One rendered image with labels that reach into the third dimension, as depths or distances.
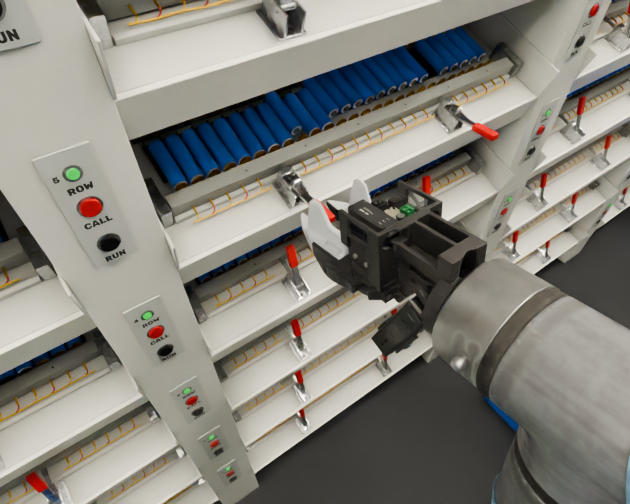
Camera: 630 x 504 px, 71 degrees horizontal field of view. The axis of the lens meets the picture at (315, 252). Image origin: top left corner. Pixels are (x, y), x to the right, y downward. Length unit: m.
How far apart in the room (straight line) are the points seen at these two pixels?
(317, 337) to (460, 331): 0.56
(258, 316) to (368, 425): 0.75
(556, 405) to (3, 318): 0.46
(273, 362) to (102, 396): 0.31
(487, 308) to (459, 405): 1.12
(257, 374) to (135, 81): 0.58
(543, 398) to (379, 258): 0.15
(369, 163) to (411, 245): 0.24
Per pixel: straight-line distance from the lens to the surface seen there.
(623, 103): 1.30
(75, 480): 0.85
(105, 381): 0.66
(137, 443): 0.83
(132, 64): 0.39
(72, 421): 0.66
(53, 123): 0.36
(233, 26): 0.43
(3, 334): 0.51
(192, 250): 0.50
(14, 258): 0.51
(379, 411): 1.37
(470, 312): 0.31
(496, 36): 0.84
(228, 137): 0.55
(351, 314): 0.89
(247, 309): 0.66
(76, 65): 0.35
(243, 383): 0.83
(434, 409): 1.40
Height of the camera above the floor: 1.26
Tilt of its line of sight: 49 degrees down
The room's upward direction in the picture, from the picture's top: straight up
